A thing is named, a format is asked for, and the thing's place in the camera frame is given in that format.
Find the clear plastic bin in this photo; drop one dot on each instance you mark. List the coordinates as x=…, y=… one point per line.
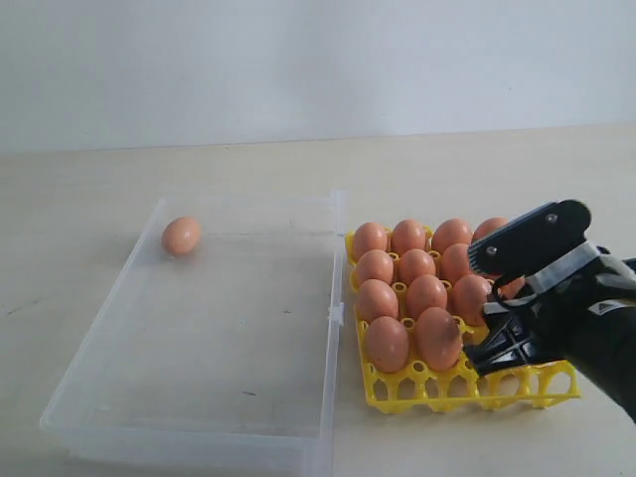
x=223, y=358

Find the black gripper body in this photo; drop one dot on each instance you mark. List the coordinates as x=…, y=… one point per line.
x=588, y=317

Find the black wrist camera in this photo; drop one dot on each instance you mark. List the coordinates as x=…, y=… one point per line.
x=537, y=251

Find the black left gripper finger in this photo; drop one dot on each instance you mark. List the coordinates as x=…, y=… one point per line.
x=505, y=353

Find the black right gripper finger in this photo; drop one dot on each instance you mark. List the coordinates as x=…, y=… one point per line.
x=507, y=318

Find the yellow plastic egg tray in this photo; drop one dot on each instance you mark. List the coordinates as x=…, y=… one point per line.
x=416, y=384

